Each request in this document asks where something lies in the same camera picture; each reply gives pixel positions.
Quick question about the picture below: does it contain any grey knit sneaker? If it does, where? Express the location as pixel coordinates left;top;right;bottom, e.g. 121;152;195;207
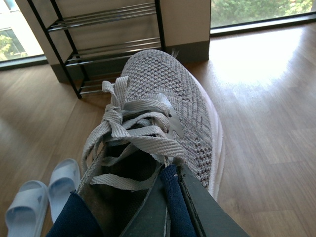
45;49;226;237

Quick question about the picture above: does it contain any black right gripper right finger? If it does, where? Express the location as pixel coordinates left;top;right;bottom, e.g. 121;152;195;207
178;165;248;237

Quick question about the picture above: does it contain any black metal shoe rack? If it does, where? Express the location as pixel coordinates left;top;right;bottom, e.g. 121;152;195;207
28;0;165;98

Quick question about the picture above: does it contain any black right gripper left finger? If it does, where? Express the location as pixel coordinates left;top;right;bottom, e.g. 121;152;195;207
120;165;170;237

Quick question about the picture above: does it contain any light blue slide slipper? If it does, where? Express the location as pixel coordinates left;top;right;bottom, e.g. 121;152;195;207
5;180;48;237
48;158;80;223

